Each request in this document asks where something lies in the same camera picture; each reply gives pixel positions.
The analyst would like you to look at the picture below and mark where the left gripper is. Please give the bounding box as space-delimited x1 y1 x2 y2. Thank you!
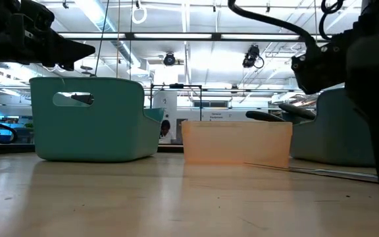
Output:
0 0 96 74

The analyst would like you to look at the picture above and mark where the black overhead frame bar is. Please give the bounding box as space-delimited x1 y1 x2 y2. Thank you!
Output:
57 31 334 42

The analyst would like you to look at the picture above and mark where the small black ceiling disc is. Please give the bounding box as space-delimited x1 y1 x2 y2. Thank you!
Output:
79 65 97 78

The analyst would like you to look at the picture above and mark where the blue-grey plastic bin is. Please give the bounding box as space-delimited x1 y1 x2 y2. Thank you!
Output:
280 86 377 167

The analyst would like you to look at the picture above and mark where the white cable loop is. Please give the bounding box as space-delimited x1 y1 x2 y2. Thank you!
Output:
131 6 149 25

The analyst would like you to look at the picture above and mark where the all-black ladle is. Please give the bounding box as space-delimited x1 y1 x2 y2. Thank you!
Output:
278 103 317 121

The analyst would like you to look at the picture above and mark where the silver air duct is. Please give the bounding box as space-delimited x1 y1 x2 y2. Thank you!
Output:
73 0 143 69

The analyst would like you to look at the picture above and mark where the black ceiling lamp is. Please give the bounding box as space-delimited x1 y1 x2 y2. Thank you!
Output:
163 51 177 67

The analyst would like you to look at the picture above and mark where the teal plastic bin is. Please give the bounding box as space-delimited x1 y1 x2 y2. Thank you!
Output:
28 76 166 163

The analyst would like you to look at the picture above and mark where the distant black frame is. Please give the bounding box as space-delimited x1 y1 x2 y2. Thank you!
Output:
149 82 204 122

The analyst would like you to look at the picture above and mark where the black overhead camera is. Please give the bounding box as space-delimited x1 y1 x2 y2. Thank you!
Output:
241 44 265 70

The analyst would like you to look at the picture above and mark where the orange translucent plastic bin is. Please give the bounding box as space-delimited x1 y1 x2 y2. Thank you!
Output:
180 120 293 167

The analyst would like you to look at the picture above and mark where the thin hanging black cable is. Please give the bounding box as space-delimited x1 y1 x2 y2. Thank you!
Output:
93 0 111 78

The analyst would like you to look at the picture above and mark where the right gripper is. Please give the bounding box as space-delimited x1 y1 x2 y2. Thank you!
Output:
290 31 353 97

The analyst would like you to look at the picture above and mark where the black aluminium table frame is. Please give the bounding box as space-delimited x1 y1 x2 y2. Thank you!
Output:
0 141 185 156

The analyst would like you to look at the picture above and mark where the thick black gripper cable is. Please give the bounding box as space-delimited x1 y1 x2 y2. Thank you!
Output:
227 0 318 49

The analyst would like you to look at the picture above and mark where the person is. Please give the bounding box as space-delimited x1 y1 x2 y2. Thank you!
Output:
159 118 173 145

